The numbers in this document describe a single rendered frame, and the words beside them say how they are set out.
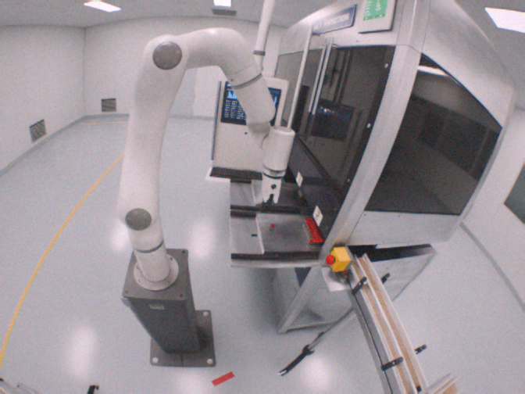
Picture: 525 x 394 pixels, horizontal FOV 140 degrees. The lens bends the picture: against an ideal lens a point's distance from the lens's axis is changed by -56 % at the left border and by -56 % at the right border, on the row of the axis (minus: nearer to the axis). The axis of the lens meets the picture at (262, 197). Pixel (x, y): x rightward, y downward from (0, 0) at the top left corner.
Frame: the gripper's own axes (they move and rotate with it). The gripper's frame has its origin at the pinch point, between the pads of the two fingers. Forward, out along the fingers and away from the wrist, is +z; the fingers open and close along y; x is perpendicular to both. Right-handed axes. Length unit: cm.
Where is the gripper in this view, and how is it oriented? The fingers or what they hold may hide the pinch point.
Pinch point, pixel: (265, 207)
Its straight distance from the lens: 83.6
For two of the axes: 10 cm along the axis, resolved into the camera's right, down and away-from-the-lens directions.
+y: -1.2, -5.7, 8.1
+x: -9.8, -0.7, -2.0
